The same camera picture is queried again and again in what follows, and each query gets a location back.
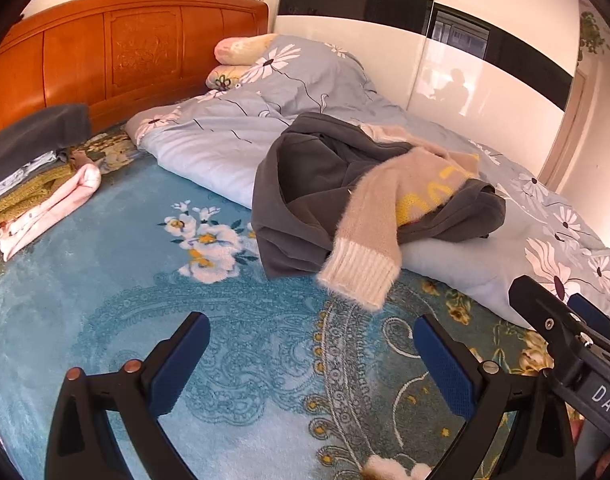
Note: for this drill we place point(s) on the cream fuzzy cloth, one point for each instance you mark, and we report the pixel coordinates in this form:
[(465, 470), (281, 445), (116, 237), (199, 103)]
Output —
[(392, 469)]

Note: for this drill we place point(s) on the wooden headboard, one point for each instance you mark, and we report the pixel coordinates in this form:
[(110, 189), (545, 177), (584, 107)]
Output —
[(135, 50)]

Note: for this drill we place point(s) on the wooden door frame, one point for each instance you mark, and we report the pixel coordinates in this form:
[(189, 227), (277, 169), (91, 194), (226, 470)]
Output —
[(567, 130)]

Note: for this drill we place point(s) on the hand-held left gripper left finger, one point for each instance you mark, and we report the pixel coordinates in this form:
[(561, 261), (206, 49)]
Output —
[(177, 370)]

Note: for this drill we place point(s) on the dark grey folded garment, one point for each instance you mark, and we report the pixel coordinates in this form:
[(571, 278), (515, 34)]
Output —
[(30, 135)]

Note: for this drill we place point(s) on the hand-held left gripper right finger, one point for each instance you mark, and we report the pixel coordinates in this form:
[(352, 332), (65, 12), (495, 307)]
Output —
[(445, 370)]

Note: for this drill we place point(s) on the light blue floral duvet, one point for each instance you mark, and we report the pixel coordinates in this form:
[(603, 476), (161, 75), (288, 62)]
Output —
[(210, 160)]

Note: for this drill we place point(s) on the floral patterned pillow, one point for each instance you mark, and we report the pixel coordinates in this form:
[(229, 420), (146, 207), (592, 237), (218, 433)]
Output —
[(225, 77)]

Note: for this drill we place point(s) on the dark grey hoodie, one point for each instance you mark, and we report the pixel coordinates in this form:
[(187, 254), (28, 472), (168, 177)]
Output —
[(295, 200)]

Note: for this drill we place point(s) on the beige fuzzy knit sweater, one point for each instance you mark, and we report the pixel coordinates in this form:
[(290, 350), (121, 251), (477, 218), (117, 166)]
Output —
[(370, 210)]

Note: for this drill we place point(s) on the white wardrobe with black stripe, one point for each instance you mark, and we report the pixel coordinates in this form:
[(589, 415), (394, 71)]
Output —
[(360, 25)]

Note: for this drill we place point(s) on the pink and yellow pillow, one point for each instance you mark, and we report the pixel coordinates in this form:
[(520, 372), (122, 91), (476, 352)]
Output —
[(240, 49)]

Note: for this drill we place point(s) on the olive green patterned cloth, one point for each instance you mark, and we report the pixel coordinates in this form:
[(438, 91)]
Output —
[(20, 199)]

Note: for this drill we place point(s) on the light blue folded garment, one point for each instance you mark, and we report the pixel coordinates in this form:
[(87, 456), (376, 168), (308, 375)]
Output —
[(20, 175)]

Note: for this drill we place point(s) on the pink folded cloth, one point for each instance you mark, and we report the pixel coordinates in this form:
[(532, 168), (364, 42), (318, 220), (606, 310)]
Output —
[(60, 200)]

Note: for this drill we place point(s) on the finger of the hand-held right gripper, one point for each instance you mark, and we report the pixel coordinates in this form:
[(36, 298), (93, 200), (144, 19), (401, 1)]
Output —
[(597, 317), (540, 310)]

